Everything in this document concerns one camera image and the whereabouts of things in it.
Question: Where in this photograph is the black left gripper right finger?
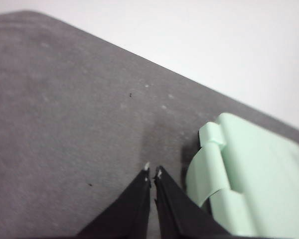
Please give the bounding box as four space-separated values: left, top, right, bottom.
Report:
152 165 237 239

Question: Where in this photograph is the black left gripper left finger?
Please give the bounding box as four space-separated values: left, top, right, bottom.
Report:
74 162 151 239

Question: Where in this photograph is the mint green griddle cover, silver handle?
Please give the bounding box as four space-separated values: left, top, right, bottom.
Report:
198 112 299 237

